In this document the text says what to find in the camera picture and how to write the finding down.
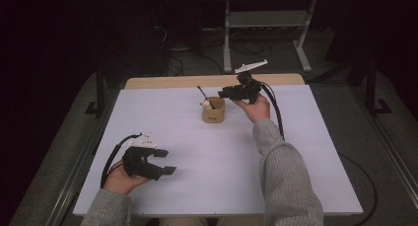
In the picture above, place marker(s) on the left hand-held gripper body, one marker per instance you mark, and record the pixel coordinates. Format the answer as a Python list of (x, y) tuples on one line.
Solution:
[(139, 162)]

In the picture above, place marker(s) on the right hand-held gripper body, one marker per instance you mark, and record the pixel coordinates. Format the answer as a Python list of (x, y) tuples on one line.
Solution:
[(244, 89)]

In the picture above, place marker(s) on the black pen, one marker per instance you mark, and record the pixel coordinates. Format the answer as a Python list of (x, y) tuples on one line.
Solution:
[(204, 95)]

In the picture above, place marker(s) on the brown pen holder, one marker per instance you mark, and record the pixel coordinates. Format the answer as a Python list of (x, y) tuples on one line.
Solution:
[(213, 115)]

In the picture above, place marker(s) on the person's right hand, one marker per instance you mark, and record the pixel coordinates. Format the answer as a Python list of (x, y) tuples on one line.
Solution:
[(256, 109)]

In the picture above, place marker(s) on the person's left hand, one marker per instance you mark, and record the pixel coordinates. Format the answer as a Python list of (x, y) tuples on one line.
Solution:
[(121, 183)]

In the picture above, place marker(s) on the small white figurine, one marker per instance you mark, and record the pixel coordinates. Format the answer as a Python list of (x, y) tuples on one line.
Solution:
[(206, 104)]

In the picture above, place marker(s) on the wooden table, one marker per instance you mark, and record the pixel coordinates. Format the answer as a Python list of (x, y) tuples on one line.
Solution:
[(171, 81)]

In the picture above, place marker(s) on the black metal stand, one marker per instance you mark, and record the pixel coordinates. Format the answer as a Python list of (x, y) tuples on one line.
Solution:
[(99, 88), (371, 88)]

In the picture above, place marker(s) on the metal floor rail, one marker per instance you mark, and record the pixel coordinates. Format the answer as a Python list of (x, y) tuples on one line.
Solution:
[(75, 173), (387, 147)]

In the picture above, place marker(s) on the white metal frame desk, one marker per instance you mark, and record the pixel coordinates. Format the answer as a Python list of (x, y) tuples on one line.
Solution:
[(266, 18)]

